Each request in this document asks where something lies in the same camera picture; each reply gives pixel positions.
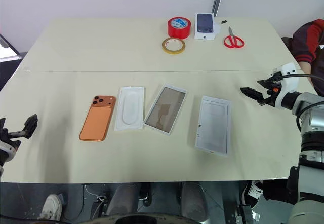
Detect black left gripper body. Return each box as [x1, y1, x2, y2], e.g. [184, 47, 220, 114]
[0, 129, 26, 149]

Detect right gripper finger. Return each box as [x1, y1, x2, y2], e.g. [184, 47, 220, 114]
[257, 78, 275, 88]
[239, 87, 268, 104]

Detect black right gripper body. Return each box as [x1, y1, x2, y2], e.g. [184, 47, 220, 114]
[258, 73, 282, 107]

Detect white box lid orange print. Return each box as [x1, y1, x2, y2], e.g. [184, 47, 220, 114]
[194, 95, 232, 157]

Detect orange smartphone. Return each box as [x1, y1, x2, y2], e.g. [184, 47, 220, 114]
[78, 95, 117, 142]

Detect white box base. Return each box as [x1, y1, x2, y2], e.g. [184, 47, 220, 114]
[143, 83, 188, 136]

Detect white paper insert tray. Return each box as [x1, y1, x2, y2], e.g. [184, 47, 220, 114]
[114, 86, 147, 131]

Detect white box dark phone print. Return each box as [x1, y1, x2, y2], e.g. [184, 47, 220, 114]
[194, 12, 221, 41]

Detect bystander bare hand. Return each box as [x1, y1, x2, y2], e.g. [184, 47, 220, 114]
[298, 61, 313, 79]

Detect person in red dark jacket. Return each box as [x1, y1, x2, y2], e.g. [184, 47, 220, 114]
[292, 18, 324, 98]

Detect white shoe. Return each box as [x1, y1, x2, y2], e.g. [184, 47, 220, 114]
[37, 194, 63, 221]

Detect yellow tape roll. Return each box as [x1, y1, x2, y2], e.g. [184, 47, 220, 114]
[161, 37, 186, 55]

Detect black sneaker white laces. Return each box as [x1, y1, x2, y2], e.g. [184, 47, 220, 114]
[242, 180, 264, 209]

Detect red tape roll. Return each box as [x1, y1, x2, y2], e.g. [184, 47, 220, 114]
[167, 17, 192, 40]

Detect grey rounded leg shape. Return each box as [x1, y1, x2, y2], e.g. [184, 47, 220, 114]
[105, 183, 140, 216]
[181, 182, 211, 224]

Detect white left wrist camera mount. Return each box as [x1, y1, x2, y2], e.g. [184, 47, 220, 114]
[0, 141, 17, 170]

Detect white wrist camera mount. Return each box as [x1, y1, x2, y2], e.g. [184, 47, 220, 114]
[0, 141, 17, 170]
[272, 62, 302, 108]

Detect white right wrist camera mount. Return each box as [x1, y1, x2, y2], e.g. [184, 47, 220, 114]
[272, 62, 302, 108]

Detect red handled scissors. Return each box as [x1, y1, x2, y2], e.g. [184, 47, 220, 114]
[223, 26, 245, 49]

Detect grey metal frame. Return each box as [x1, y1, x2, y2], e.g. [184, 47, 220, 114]
[0, 32, 27, 64]

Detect thin white cable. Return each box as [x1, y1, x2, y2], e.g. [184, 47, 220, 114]
[85, 184, 108, 206]

